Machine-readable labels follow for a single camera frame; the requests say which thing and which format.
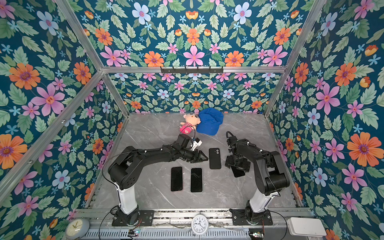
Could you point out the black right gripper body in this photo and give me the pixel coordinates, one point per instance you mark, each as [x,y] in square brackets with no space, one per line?
[238,162]

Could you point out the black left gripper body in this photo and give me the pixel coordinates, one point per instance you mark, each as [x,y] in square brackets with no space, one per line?
[187,154]

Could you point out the black phone case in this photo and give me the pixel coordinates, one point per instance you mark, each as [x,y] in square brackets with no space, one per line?
[215,159]

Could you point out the blue-edged smartphone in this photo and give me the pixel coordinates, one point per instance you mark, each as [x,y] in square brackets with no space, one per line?
[196,180]

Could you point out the purple-edged smartphone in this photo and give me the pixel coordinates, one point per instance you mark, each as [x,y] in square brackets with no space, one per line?
[176,179]

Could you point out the silver-edged black smartphone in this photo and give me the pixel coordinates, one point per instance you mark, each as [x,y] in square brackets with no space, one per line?
[237,173]

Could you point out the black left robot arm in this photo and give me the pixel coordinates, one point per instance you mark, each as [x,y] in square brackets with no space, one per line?
[126,169]

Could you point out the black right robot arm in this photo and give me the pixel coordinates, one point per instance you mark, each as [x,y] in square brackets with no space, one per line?
[271,175]

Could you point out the pink plush pig toy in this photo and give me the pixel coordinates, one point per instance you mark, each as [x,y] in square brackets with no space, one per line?
[190,123]

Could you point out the blue baseball cap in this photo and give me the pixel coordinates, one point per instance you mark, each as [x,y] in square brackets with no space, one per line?
[211,119]

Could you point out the white round clock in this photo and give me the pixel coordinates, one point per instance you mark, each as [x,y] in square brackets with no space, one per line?
[200,225]

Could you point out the white box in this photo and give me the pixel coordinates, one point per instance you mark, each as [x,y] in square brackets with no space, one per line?
[306,227]

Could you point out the beige round clock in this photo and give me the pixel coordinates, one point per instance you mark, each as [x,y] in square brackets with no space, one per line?
[77,229]

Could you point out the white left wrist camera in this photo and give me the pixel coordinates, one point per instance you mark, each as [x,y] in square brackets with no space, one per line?
[196,143]

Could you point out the black hook rail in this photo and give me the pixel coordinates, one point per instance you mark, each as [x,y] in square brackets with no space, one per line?
[192,70]

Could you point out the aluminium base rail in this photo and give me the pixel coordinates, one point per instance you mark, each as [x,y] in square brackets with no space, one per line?
[228,218]

